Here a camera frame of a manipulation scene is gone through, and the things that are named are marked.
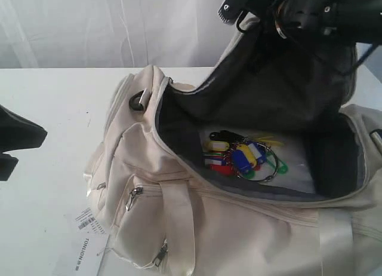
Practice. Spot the colourful key tag bunch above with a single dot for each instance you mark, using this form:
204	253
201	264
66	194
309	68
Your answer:
247	157

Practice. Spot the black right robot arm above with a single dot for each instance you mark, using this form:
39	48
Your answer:
365	26

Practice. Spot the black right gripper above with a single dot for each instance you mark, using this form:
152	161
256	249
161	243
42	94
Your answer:
304	23

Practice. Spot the cream duffel bag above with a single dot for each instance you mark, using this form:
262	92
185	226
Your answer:
165	211

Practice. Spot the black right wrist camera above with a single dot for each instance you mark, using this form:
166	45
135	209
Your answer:
230	10

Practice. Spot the white backdrop curtain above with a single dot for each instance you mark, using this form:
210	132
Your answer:
112	33

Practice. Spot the white paper hang tag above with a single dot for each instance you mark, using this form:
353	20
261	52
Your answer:
83	253

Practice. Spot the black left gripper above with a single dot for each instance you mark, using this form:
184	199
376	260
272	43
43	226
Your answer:
17	133

